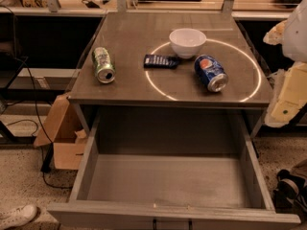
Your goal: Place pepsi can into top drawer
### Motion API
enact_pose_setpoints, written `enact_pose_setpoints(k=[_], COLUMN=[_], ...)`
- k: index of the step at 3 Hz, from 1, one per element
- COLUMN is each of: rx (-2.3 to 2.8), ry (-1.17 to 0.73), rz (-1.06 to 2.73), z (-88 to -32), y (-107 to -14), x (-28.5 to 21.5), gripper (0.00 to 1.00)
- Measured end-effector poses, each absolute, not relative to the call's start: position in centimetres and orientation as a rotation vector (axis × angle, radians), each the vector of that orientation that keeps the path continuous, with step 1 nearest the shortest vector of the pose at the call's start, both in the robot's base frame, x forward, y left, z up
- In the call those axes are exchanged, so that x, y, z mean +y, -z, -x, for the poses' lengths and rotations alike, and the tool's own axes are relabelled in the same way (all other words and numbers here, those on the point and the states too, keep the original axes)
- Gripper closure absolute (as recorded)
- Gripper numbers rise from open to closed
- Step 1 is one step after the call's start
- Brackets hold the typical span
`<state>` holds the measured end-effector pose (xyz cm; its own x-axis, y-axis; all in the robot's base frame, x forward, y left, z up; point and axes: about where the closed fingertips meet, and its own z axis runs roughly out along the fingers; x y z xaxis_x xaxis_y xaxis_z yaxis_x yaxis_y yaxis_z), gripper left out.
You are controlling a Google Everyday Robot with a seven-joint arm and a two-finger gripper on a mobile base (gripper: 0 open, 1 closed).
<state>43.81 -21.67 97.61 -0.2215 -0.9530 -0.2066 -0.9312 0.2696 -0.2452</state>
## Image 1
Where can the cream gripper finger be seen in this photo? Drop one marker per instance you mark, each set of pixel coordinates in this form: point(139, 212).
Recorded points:
point(289, 95)

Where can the blue pepsi can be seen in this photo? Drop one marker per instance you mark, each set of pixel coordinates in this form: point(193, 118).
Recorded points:
point(211, 73)

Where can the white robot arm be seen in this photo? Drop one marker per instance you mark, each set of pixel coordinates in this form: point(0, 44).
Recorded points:
point(291, 34)

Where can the open grey top drawer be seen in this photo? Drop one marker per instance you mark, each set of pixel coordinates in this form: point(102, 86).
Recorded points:
point(156, 168)

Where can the green soda can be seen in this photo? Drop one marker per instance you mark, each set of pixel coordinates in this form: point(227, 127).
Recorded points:
point(103, 68)

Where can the black sneaker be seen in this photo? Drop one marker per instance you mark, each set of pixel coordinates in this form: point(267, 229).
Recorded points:
point(291, 189)

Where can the white bowl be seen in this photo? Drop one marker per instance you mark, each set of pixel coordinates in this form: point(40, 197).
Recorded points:
point(186, 42)

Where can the grey cabinet table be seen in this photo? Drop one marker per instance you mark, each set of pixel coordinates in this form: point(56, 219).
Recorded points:
point(171, 102)

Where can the dark blue snack packet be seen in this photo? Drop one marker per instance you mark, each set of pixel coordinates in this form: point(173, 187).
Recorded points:
point(159, 61)

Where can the brown cardboard box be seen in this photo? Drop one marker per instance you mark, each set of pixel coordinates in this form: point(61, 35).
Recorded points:
point(63, 130)

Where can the white sneaker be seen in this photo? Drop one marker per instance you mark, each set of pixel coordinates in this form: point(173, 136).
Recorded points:
point(18, 216)

